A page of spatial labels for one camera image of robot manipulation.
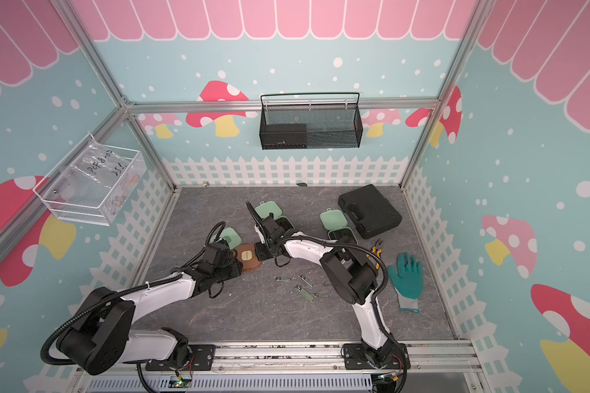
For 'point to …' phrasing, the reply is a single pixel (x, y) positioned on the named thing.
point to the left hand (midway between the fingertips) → (240, 270)
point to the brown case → (247, 253)
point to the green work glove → (407, 280)
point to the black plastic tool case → (369, 210)
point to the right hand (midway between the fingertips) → (258, 253)
